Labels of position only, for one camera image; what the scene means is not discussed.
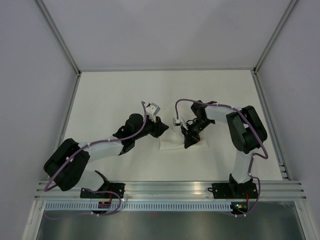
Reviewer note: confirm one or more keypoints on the aluminium front rail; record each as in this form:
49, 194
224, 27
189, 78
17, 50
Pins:
283, 190

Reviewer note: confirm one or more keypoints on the aluminium frame post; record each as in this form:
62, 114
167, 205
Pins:
57, 35
275, 34

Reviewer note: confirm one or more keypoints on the right aluminium frame post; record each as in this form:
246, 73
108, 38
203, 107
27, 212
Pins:
275, 34

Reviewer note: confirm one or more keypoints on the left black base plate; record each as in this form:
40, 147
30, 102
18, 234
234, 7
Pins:
111, 191

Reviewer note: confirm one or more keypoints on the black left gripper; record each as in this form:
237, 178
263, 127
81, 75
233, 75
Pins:
162, 128

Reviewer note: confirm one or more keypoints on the white slotted cable duct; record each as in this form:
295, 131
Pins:
171, 206

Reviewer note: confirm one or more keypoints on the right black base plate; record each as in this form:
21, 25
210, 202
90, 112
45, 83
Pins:
237, 191

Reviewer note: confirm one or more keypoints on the left aluminium frame post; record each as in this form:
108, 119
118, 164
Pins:
57, 35

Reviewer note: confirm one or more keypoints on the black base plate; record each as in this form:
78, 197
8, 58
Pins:
111, 191
237, 191

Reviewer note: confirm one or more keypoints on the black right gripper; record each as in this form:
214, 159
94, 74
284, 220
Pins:
190, 138

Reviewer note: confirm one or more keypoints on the white cloth napkin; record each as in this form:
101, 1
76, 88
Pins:
173, 139

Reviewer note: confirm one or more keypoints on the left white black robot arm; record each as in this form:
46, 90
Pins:
66, 166

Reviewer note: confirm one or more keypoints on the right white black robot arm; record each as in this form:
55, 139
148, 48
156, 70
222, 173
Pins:
247, 134

